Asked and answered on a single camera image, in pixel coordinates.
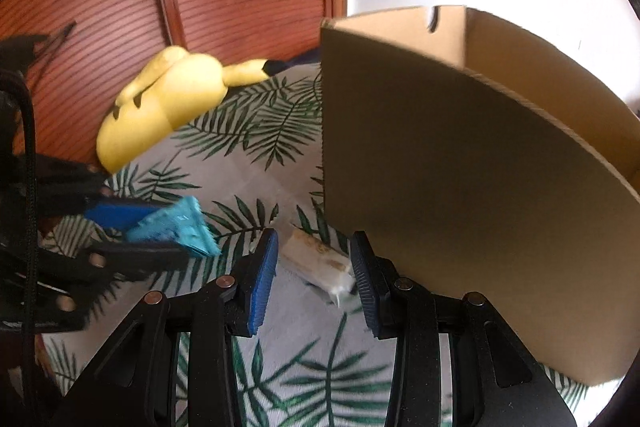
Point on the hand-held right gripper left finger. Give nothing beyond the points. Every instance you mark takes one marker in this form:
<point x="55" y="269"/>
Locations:
<point x="261" y="287"/>

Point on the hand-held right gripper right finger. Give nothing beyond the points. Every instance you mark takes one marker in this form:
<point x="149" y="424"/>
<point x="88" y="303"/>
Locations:
<point x="364" y="279"/>

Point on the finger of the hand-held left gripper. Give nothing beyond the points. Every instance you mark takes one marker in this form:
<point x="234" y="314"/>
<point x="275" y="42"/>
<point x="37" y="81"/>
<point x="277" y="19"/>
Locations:
<point x="140" y="253"/>
<point x="117" y="213"/>

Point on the teal snack packet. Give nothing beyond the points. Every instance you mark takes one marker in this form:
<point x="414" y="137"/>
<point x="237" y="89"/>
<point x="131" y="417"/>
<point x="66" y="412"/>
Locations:
<point x="175" y="224"/>

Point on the white nougat bar packet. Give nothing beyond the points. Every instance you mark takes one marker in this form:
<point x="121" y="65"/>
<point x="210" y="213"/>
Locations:
<point x="315" y="259"/>

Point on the brown cardboard box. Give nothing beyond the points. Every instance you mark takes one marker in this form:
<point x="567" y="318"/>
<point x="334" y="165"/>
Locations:
<point x="450" y="207"/>

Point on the leaf-print bedsheet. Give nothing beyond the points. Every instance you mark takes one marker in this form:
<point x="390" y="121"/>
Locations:
<point x="300" y="372"/>

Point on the yellow plush toy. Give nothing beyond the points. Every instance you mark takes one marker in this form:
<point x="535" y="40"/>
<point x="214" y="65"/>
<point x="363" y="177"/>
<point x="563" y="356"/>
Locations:
<point x="165" y="102"/>

